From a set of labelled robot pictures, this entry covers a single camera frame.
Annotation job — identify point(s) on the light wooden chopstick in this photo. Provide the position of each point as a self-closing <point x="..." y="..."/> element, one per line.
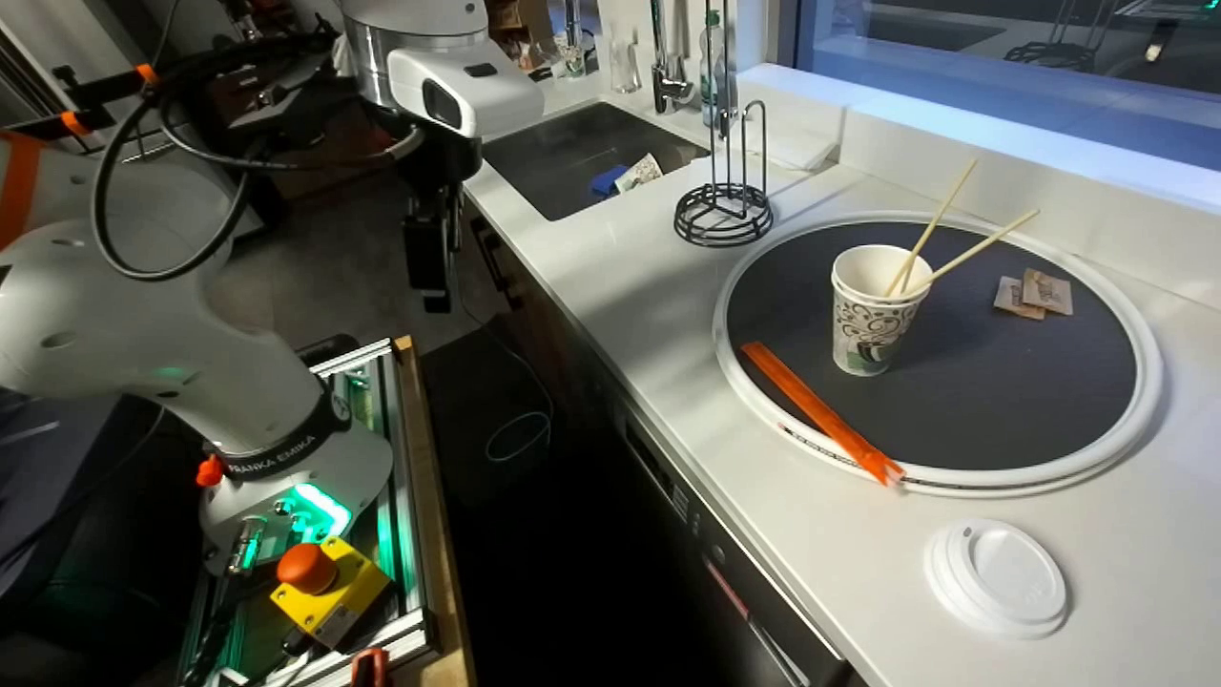
<point x="935" y="228"/>
<point x="977" y="245"/>

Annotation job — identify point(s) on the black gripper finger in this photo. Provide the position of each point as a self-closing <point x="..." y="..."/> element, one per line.
<point x="441" y="273"/>
<point x="418" y="273"/>

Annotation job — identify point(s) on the dark cabinet front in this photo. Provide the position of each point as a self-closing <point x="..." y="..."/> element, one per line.
<point x="710" y="546"/>

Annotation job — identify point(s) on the blue sponge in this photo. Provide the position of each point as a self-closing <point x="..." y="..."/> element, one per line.
<point x="610" y="182"/>

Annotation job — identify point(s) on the chrome faucet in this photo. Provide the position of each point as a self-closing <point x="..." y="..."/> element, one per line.
<point x="669" y="60"/>

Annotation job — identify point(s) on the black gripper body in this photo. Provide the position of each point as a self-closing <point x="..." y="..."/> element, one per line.
<point x="441" y="158"/>

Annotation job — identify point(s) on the round black tray white rim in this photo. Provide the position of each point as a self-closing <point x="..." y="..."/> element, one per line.
<point x="993" y="396"/>

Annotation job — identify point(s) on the yellow emergency stop box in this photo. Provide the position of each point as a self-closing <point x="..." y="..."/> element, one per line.
<point x="331" y="588"/>

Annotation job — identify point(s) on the white plastic cup lid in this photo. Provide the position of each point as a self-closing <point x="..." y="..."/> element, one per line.
<point x="996" y="579"/>

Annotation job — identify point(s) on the window pane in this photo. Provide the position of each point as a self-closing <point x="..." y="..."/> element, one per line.
<point x="1015" y="63"/>

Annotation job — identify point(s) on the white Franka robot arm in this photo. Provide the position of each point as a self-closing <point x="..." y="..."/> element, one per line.
<point x="129" y="329"/>

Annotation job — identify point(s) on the steel kitchen sink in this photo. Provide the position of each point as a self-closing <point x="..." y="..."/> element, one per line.
<point x="560" y="153"/>

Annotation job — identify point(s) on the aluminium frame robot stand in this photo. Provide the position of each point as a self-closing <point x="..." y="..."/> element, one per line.
<point x="407" y="509"/>

